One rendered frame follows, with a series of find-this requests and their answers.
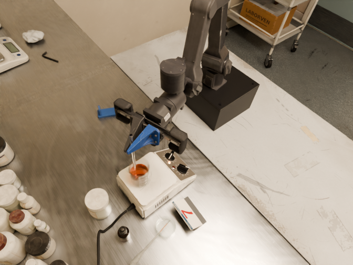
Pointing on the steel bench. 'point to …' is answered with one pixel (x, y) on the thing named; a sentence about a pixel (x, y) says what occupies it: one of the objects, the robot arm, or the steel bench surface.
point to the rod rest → (105, 112)
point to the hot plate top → (165, 182)
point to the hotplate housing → (145, 211)
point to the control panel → (175, 164)
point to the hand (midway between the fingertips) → (135, 141)
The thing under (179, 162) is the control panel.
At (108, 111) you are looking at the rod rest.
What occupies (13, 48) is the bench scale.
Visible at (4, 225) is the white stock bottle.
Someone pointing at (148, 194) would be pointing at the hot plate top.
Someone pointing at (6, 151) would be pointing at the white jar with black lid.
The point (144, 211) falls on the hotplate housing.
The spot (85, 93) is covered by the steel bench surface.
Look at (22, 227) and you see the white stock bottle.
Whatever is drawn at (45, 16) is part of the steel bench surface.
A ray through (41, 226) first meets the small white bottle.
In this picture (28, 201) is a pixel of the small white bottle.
